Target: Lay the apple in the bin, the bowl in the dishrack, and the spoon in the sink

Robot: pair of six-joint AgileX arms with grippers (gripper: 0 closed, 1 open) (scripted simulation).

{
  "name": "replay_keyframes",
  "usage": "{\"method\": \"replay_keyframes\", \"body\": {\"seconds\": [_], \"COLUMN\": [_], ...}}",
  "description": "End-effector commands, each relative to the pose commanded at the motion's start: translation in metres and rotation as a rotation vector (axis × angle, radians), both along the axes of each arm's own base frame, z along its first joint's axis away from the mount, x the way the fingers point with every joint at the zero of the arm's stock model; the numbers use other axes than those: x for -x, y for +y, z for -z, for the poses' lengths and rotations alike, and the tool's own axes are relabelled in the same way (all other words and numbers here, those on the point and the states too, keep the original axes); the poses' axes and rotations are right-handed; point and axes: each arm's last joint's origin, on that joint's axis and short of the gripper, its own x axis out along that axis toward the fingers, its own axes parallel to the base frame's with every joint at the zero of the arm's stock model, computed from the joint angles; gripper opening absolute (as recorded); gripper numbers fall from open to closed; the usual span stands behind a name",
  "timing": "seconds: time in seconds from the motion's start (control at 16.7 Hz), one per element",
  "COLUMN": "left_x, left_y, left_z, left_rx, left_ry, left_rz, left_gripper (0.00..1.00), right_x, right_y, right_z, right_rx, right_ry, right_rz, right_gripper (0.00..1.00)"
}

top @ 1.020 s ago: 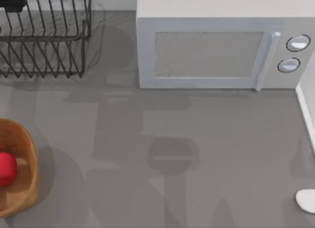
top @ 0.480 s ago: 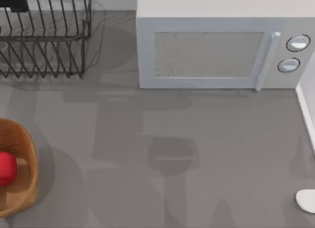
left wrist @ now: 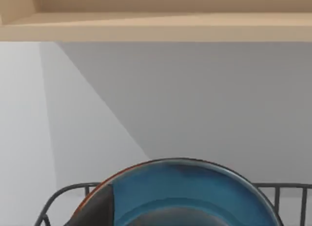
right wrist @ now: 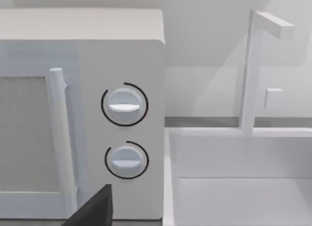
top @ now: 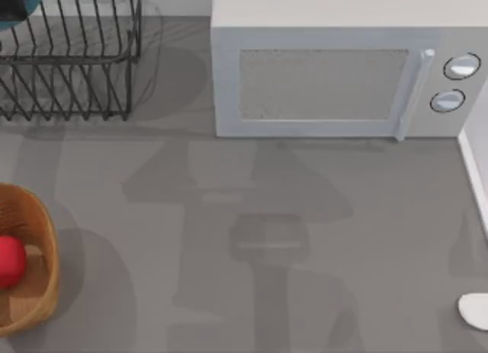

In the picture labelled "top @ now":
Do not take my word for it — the large microwave knob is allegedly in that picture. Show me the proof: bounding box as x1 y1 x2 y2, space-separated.
442 52 482 81

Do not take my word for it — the pale microwave oven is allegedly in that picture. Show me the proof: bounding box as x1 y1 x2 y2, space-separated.
210 0 488 143

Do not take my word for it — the small microwave knob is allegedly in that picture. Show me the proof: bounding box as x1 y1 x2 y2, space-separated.
429 88 467 114

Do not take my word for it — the wooden basket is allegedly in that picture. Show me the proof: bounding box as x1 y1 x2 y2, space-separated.
0 182 60 337

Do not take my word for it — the red apple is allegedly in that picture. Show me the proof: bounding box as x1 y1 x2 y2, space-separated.
0 236 27 290

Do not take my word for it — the black wire dish rack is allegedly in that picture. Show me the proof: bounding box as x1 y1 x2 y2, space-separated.
0 0 145 122

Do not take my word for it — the teal bowl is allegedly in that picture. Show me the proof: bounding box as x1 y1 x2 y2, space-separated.
0 0 43 32

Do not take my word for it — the microwave door handle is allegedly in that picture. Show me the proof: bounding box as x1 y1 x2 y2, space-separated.
393 49 436 143

